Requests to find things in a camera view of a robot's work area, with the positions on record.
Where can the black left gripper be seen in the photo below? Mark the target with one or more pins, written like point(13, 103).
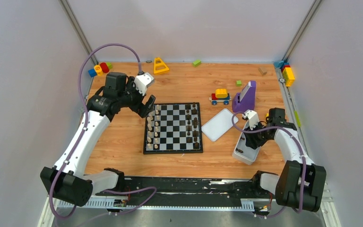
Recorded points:
point(139, 101)

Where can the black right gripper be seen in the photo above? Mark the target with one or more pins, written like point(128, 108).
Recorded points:
point(252, 141)

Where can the black white chess board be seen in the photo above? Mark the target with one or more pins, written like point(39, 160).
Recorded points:
point(169, 129)

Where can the brown chess piece long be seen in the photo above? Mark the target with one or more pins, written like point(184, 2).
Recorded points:
point(195, 122)

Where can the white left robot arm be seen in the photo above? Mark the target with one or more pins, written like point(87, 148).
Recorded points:
point(67, 180)

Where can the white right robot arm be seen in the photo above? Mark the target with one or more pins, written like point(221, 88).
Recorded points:
point(300, 186)

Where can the purple toy stand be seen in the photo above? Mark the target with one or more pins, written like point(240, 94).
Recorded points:
point(245, 100)

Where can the yellow triangle toy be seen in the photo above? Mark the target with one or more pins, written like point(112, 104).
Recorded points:
point(160, 66)

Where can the yellow lego brick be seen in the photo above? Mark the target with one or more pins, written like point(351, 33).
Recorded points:
point(288, 76)

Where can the white tin box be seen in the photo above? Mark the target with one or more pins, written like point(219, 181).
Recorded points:
point(247, 148)

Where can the wooden brown block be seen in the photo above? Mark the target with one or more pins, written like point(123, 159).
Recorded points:
point(262, 71)

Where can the small green cube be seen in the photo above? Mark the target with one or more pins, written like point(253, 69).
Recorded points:
point(238, 83)

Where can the green lego brick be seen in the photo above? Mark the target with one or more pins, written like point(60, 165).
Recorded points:
point(109, 65)

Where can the toy car blue wheels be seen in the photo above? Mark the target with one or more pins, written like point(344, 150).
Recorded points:
point(221, 95)

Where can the red cylinder block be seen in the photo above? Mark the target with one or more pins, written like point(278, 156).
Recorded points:
point(104, 67)

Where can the green block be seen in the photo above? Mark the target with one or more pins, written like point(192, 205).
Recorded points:
point(196, 63)

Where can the yellow cylinder block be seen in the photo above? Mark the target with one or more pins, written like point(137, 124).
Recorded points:
point(98, 70)

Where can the blue cube block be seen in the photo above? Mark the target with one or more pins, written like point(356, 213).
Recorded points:
point(92, 73)

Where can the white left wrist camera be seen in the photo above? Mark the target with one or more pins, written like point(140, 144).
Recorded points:
point(143, 82)

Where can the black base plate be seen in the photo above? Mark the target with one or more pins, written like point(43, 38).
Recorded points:
point(239, 188)

